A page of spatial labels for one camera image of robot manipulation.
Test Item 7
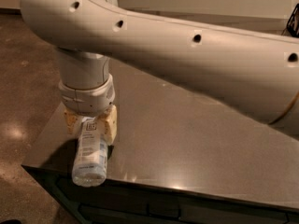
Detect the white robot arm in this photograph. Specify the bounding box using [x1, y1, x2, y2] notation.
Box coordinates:
[21, 0, 299, 137]

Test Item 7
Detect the blue plastic water bottle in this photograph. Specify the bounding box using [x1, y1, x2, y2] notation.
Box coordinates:
[72, 119, 108, 188]

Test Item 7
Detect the dark counter cabinet base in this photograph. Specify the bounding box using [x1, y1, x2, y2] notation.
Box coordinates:
[24, 165, 299, 224]

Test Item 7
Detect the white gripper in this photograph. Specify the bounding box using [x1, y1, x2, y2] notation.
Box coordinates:
[59, 75, 118, 146]

